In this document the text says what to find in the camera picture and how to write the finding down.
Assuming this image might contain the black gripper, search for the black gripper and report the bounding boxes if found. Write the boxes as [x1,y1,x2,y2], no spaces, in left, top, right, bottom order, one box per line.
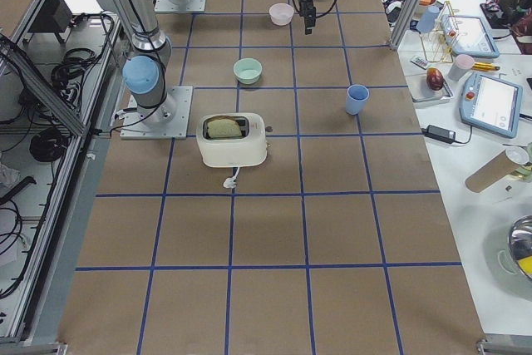
[298,0,316,35]

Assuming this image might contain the blue cup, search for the blue cup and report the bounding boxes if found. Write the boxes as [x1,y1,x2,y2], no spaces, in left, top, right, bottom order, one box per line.
[345,84,370,116]
[416,5,440,33]

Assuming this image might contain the pink bowl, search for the pink bowl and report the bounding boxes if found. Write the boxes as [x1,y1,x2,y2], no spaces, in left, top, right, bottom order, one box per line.
[268,3,294,26]

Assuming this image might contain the green bowl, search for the green bowl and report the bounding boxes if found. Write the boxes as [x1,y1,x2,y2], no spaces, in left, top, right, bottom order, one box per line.
[233,57,263,85]

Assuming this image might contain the small remote control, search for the small remote control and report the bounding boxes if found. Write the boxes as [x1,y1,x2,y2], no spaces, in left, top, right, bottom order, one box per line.
[410,56,431,70]

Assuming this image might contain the metal tray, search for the metal tray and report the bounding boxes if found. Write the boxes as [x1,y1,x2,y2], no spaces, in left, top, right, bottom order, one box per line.
[406,74,454,103]

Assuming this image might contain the white toaster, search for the white toaster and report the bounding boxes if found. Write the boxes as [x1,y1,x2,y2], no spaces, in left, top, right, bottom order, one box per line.
[196,112,268,168]

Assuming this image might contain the bread slice in toaster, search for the bread slice in toaster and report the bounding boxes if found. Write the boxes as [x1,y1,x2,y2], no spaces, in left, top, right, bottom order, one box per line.
[207,118,242,139]

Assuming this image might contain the red apple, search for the red apple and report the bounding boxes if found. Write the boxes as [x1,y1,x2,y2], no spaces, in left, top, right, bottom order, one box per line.
[426,67,445,91]

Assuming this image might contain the pink cup on side table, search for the pink cup on side table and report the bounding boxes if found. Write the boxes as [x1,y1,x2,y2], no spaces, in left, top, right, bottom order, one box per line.
[447,54,475,81]

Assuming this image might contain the teach pendant far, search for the teach pendant far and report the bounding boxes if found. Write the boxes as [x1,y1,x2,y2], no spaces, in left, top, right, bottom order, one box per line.
[441,15,500,58]

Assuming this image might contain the teach pendant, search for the teach pendant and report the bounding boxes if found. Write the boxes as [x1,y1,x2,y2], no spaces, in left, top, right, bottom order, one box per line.
[459,72,523,138]
[441,15,500,58]

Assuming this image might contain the black power adapter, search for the black power adapter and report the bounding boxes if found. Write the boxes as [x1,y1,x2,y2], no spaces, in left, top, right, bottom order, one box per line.
[421,125,456,144]

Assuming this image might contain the teach pendant near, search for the teach pendant near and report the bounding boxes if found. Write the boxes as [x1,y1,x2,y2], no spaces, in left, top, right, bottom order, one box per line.
[459,72,523,138]

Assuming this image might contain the cardboard tube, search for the cardboard tube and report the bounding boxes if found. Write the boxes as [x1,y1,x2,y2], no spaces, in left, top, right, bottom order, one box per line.
[465,146,530,193]

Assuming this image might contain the steel bowl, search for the steel bowl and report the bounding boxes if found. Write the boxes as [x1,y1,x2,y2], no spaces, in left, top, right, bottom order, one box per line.
[508,215,531,280]

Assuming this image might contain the blue cup on wire rack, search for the blue cup on wire rack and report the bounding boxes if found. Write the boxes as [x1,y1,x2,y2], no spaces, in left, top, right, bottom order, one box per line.
[416,5,440,33]

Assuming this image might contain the gold wire rack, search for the gold wire rack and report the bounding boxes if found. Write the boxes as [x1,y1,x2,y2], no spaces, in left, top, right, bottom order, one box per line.
[419,1,453,63]

